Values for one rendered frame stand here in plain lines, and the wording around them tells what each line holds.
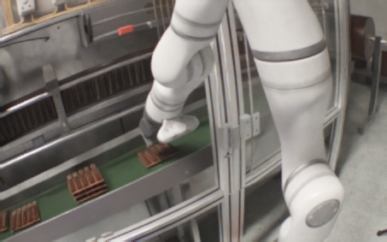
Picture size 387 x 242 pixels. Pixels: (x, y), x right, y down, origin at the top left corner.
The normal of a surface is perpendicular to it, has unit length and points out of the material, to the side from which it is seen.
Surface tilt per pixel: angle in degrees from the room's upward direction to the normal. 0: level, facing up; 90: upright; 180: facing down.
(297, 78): 94
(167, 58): 88
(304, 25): 89
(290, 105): 113
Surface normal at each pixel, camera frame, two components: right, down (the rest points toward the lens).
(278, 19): -0.35, 0.55
